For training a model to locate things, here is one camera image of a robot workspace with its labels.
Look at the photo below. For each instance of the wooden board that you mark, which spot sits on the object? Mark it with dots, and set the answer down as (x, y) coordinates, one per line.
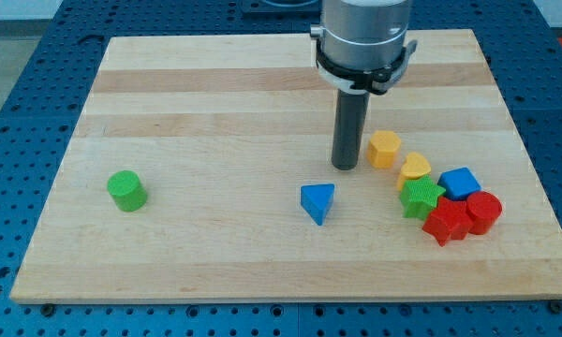
(223, 131)

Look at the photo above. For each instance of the green cylinder block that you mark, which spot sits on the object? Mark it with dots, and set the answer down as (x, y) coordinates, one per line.
(127, 191)

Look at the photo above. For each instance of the yellow heart block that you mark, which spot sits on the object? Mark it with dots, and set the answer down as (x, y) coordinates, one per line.
(415, 166)

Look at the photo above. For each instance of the red cylinder block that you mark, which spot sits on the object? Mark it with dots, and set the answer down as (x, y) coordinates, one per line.
(483, 208)

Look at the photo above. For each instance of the blue triangle block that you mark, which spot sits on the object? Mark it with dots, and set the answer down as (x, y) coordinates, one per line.
(317, 200)

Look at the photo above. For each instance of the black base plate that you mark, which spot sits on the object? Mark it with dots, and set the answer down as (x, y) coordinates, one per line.
(279, 7)

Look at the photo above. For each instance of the red star block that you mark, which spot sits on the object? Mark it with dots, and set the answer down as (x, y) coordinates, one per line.
(448, 221)

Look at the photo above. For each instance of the green star block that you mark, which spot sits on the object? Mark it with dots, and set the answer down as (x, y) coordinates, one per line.
(420, 197)

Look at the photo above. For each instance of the yellow hexagon block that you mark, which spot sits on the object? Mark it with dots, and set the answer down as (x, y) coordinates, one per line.
(382, 149)

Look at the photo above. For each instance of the blue cube block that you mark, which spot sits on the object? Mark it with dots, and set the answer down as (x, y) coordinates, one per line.
(459, 183)

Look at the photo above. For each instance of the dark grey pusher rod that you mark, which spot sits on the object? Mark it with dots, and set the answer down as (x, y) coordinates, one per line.
(350, 113)

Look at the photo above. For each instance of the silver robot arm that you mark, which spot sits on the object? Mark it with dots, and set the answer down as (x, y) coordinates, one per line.
(361, 51)

